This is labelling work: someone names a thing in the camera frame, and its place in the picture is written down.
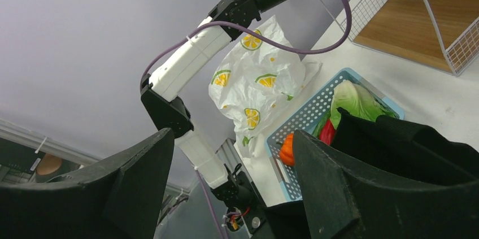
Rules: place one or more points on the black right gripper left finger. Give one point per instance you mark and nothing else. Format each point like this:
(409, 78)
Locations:
(117, 197)

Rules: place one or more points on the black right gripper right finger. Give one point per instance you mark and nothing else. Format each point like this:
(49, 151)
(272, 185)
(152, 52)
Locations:
(346, 198)

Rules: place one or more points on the black cloth bag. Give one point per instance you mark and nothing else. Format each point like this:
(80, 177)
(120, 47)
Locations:
(414, 151)

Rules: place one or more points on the small orange pumpkin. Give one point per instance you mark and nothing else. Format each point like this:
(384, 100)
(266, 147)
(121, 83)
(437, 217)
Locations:
(286, 151)

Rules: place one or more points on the white plastic grocery bag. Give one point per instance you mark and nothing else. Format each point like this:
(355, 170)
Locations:
(254, 84)

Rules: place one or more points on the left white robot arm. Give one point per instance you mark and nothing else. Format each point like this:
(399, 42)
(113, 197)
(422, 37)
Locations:
(227, 22)

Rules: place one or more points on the red pepper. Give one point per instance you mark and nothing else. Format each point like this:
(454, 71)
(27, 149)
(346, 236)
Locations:
(327, 133)

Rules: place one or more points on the blue perforated plastic basket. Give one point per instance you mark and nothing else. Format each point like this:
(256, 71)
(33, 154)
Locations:
(307, 117)

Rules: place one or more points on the green napa cabbage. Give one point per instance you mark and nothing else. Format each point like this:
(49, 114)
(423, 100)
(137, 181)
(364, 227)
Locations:
(353, 98)

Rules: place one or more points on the wooden wire shelf rack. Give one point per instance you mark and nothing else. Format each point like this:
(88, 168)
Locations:
(442, 34)

